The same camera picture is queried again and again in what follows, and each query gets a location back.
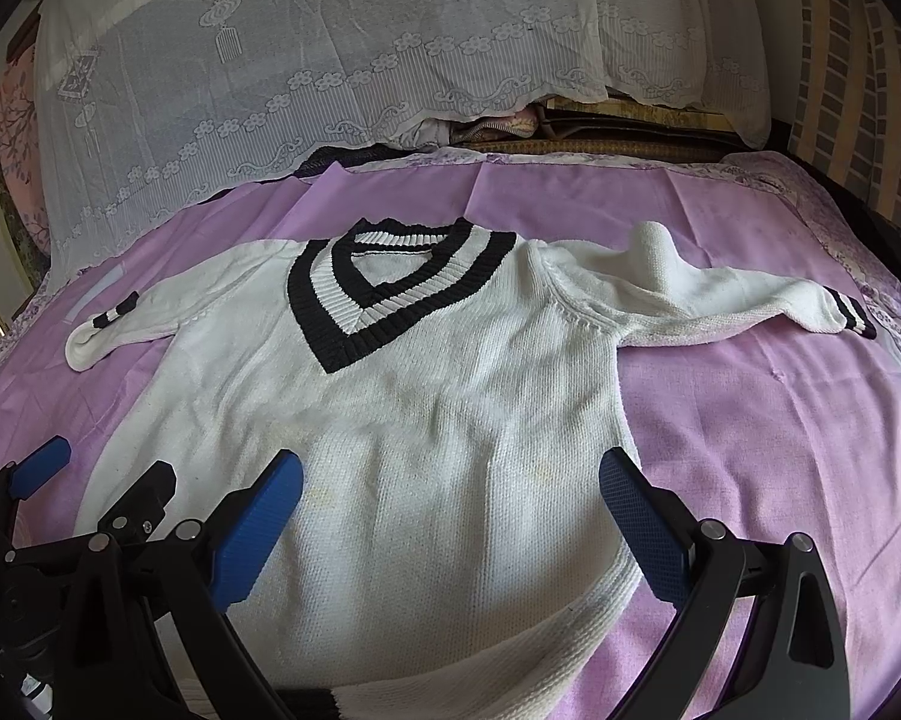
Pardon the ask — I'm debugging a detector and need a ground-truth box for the white lace cover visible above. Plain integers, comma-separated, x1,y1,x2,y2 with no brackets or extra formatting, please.
35,0,771,280

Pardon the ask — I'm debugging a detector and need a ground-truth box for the pink floral cloth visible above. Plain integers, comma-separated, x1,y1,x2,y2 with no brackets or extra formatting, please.
0,46,52,255

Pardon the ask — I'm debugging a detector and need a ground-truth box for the stacked bedding under lace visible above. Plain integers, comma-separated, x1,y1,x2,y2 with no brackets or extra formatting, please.
388,92,731,163

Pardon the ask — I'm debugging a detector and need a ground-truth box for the white knit sweater black trim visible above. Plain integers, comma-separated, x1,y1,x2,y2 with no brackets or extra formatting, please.
64,220,873,718

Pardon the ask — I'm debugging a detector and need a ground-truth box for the brick pattern curtain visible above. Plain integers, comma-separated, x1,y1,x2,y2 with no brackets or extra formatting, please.
789,0,901,232

